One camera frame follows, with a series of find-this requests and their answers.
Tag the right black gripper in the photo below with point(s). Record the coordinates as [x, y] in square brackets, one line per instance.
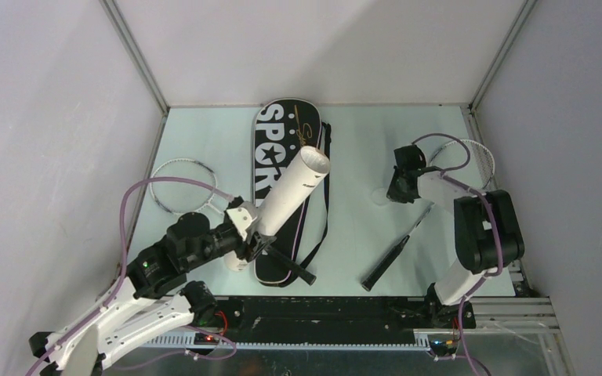
[393, 194]

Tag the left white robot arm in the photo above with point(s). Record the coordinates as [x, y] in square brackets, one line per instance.
[153, 295]

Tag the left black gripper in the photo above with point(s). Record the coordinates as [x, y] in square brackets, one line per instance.
[253, 249]

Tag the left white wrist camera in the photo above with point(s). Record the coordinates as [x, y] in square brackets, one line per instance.
[243, 215]

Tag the badminton racket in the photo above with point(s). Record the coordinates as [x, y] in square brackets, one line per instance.
[182, 185]
[478, 156]

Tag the clear plastic tube lid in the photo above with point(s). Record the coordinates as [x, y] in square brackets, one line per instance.
[379, 196]

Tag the black sport racket bag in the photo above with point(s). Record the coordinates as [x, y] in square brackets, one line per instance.
[280, 129]

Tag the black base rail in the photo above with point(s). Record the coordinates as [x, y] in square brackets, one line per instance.
[300, 320]

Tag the white shuttlecock tube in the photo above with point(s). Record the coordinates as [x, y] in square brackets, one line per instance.
[307, 169]

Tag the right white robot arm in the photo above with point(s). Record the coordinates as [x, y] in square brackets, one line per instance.
[486, 231]

